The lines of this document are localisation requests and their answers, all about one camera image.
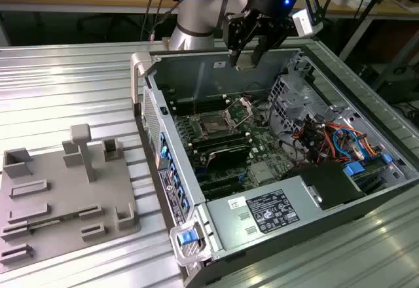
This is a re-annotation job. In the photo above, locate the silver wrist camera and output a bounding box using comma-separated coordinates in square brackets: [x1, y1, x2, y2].
[290, 0, 325, 37]

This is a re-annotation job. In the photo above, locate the grey parts rack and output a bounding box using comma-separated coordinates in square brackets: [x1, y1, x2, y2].
[0, 123, 142, 271]

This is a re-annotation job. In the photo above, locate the black expansion slot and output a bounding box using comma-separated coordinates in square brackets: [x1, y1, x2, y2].
[201, 183, 246, 201]
[196, 171, 242, 187]

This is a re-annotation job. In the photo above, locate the black graphics card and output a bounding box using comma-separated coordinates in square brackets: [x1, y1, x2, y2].
[204, 145, 251, 173]

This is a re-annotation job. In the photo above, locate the green RAM stick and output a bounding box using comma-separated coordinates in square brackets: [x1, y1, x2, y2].
[27, 215, 81, 234]

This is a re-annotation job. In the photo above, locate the CPU socket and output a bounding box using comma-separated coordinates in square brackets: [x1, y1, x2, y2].
[191, 111, 236, 138]

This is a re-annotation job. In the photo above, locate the black RAM slot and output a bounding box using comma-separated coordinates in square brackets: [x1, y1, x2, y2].
[170, 100, 228, 109]
[192, 138, 253, 152]
[194, 142, 255, 155]
[172, 106, 230, 115]
[165, 87, 226, 96]
[189, 130, 249, 145]
[191, 134, 251, 148]
[167, 94, 227, 102]

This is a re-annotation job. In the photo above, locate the metal socket cover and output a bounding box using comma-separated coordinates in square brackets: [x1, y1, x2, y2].
[225, 96, 255, 128]

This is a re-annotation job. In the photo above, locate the silver chipset heatsink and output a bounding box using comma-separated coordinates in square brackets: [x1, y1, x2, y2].
[251, 162, 276, 185]

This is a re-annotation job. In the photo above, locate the blue disk carrier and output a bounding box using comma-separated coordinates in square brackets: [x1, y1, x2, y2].
[343, 154, 393, 190]

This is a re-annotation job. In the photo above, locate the red orange wire bundle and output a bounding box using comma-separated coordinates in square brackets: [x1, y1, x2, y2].
[293, 120, 384, 166]

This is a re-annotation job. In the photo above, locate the silver CPU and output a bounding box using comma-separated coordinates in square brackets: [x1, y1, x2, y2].
[234, 54, 259, 72]

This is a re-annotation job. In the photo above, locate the green motherboard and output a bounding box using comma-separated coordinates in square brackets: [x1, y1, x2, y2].
[163, 84, 315, 204]

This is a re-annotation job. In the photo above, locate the grey PC case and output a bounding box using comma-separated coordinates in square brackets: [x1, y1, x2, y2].
[130, 35, 419, 288]

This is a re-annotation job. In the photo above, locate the grey power supply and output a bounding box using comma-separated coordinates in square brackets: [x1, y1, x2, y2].
[205, 173, 325, 253]

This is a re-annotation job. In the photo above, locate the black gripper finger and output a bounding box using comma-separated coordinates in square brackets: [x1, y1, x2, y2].
[224, 10, 259, 69]
[251, 18, 292, 66]

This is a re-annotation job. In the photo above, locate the blue wire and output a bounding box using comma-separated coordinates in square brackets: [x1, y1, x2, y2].
[333, 126, 366, 162]

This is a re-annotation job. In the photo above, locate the metal disk bay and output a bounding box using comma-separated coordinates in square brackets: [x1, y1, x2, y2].
[266, 73, 331, 138]

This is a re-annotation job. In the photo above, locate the blue case latch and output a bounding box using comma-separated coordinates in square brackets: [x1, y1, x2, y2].
[177, 231, 194, 246]

